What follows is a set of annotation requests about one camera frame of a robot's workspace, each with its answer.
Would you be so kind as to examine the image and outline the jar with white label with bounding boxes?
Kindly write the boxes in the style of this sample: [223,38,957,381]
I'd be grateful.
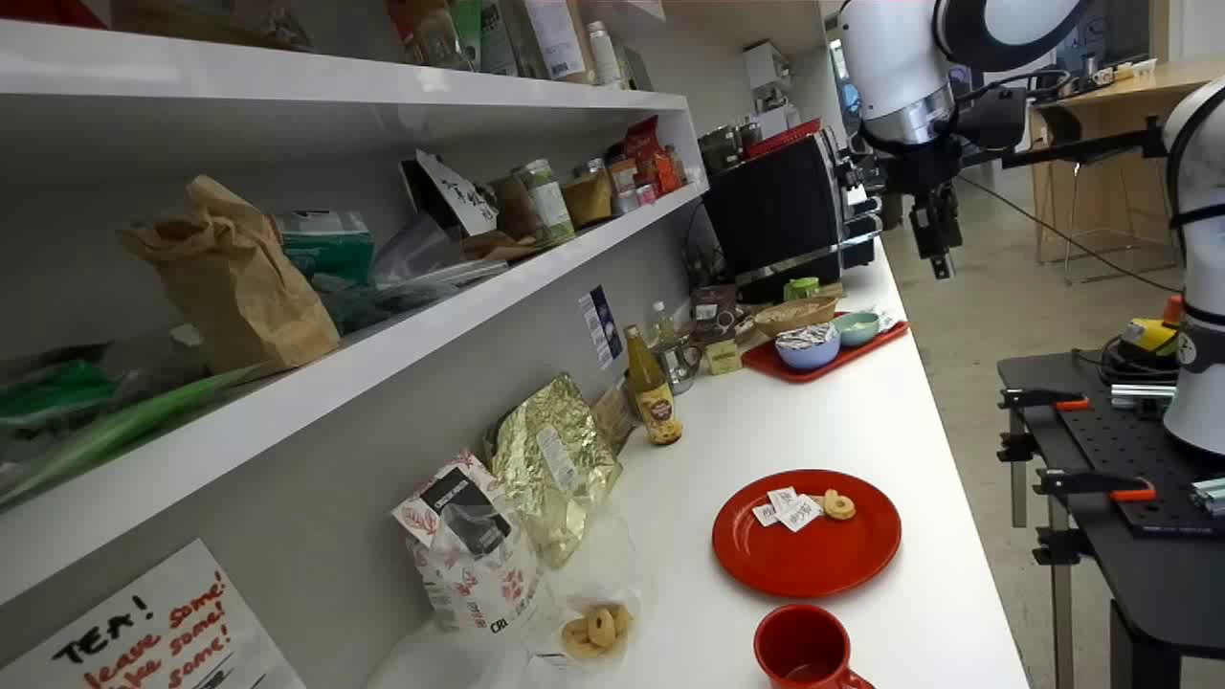
[513,158,579,248]

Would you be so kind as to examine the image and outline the red mug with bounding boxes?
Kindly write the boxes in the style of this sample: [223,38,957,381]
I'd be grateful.
[750,600,879,689]

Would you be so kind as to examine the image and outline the white appliance box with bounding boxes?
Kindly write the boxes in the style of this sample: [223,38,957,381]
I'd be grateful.
[738,36,795,123]

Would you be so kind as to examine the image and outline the orange handled black clamp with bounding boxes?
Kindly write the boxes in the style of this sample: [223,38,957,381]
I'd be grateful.
[1028,469,1165,511]
[996,386,1097,420]

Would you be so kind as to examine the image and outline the red plate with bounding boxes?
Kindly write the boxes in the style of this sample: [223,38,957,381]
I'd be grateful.
[709,469,907,605]

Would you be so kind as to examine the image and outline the white red patterned coffee bag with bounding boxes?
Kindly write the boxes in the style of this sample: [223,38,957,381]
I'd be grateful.
[389,450,546,641]

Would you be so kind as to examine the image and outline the gold foil bag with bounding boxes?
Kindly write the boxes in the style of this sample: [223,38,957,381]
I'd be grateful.
[486,371,627,576]

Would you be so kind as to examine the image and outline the blue white bowl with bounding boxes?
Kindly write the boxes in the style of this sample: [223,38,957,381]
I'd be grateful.
[770,321,846,376]

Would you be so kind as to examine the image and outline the white box with label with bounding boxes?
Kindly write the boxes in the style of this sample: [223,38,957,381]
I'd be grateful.
[522,0,594,85]

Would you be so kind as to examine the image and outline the black workbench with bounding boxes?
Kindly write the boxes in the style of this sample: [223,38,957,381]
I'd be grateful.
[996,348,1225,689]

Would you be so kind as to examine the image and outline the green bowl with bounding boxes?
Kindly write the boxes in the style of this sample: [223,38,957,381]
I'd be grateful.
[835,307,888,348]

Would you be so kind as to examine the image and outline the amber jar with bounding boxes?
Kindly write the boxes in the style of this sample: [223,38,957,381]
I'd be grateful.
[560,165,621,234]

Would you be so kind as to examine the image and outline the white black carton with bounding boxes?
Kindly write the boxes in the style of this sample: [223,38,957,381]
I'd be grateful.
[396,146,501,240]

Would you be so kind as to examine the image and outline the yellow tool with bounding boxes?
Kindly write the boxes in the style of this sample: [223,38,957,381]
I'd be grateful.
[1117,314,1185,362]

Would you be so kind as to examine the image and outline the white wall shelf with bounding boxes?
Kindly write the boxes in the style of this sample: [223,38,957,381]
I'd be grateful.
[0,15,712,612]

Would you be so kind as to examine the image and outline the brown paper bag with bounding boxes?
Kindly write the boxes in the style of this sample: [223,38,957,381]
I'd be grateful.
[118,173,343,381]

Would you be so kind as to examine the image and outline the orange green packages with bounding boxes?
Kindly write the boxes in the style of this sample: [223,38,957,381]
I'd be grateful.
[381,0,516,73]

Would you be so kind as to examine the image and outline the white plastic bottle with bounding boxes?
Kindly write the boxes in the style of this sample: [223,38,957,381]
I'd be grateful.
[580,15,630,89]

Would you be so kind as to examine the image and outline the green plastic packages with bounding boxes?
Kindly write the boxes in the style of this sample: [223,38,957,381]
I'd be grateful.
[0,341,264,511]

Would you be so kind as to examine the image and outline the black cable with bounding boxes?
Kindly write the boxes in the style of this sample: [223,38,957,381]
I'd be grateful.
[954,169,1181,299]

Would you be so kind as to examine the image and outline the small dark wall card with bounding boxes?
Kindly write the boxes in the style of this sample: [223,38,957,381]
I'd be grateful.
[579,285,630,371]

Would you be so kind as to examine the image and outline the red snack packet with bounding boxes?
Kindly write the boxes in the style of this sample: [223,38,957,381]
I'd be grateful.
[621,117,687,203]

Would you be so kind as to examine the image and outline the red tray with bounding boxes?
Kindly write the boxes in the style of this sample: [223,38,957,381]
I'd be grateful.
[738,320,915,386]

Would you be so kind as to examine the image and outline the wooden cabinet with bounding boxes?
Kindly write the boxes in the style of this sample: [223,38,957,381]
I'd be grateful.
[1024,58,1225,267]

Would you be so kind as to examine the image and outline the black boom rod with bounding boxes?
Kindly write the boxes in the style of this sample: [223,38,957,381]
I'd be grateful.
[996,119,1170,178]

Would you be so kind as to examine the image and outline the amber glass bottle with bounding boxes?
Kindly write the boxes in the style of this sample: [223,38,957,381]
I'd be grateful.
[621,321,687,451]

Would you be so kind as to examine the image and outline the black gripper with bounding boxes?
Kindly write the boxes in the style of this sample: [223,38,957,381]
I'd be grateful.
[890,129,968,285]

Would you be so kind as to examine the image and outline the handwritten tea sign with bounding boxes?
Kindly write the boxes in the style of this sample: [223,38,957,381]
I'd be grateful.
[0,536,310,689]

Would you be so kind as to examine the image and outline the green box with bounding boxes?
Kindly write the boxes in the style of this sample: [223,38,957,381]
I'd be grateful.
[277,209,381,290]

